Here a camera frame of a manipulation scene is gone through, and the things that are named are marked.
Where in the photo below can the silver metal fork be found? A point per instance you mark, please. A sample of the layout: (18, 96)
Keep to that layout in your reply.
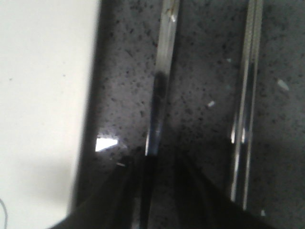
(164, 56)

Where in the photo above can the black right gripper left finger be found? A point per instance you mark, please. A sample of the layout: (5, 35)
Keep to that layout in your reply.
(111, 206)

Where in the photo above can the silver metal chopstick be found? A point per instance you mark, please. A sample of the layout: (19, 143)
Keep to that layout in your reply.
(252, 44)
(237, 140)

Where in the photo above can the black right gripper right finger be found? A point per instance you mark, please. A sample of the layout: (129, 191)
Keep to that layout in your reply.
(201, 171)

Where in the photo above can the beige rabbit serving tray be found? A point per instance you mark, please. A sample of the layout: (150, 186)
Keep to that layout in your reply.
(46, 54)

